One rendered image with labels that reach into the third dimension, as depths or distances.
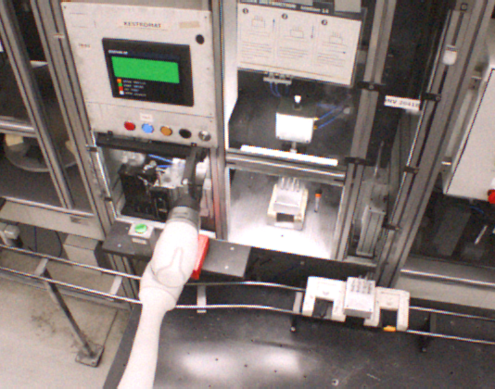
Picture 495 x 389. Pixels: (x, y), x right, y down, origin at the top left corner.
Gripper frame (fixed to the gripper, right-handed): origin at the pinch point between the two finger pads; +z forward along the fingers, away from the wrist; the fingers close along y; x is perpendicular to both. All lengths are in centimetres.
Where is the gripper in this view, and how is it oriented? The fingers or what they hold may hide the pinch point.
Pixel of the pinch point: (198, 164)
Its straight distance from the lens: 154.8
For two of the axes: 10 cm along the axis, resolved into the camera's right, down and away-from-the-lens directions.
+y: -0.8, -7.1, -7.0
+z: 0.9, -7.1, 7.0
